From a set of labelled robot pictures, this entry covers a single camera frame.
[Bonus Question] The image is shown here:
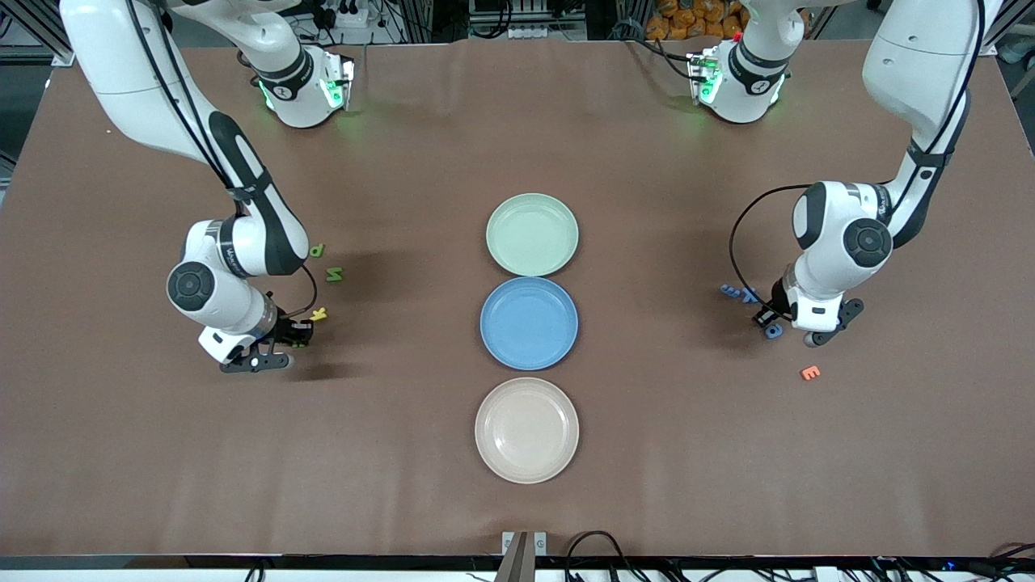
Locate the brown table cover sheet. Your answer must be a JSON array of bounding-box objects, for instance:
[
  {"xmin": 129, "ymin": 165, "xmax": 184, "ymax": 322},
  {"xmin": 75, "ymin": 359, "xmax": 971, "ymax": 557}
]
[{"xmin": 0, "ymin": 39, "xmax": 1035, "ymax": 560}]

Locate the blue round plate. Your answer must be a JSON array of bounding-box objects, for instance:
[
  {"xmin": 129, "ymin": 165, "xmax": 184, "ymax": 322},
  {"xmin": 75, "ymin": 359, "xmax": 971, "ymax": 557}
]
[{"xmin": 479, "ymin": 276, "xmax": 580, "ymax": 372}]

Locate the beige round plate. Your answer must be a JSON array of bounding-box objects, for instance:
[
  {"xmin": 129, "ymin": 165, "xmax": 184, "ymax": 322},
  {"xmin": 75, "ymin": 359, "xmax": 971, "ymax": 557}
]
[{"xmin": 475, "ymin": 377, "xmax": 581, "ymax": 485}]

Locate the pale green round plate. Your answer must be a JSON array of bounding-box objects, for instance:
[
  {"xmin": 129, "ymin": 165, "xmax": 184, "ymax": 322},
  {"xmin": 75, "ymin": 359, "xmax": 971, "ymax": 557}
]
[{"xmin": 486, "ymin": 192, "xmax": 580, "ymax": 277}]

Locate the orange fruit mesh bag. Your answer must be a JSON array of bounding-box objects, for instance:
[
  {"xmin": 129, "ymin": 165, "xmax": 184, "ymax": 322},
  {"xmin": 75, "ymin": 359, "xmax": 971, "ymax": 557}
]
[{"xmin": 645, "ymin": 0, "xmax": 746, "ymax": 41}]

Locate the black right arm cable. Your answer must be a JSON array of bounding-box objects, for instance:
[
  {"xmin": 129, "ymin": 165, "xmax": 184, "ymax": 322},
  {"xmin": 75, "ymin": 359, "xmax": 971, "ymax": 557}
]
[{"xmin": 121, "ymin": 0, "xmax": 318, "ymax": 324}]

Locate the black looped table-edge cable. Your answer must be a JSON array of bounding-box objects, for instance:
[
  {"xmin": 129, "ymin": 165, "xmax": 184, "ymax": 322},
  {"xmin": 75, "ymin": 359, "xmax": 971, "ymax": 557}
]
[{"xmin": 564, "ymin": 530, "xmax": 644, "ymax": 582}]

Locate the silver edge bracket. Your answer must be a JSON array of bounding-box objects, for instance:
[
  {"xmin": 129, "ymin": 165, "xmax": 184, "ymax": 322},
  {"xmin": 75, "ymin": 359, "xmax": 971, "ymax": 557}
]
[{"xmin": 501, "ymin": 531, "xmax": 548, "ymax": 559}]

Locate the brown wedge post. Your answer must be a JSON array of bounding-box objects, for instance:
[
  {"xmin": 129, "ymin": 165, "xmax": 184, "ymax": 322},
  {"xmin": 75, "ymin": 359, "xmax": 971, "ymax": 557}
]
[{"xmin": 494, "ymin": 531, "xmax": 537, "ymax": 582}]

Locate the aluminium frame profile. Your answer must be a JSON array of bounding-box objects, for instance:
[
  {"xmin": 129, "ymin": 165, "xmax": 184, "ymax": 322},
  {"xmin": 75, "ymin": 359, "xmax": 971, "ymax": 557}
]
[
  {"xmin": 974, "ymin": 0, "xmax": 1035, "ymax": 57},
  {"xmin": 0, "ymin": 0, "xmax": 78, "ymax": 67}
]

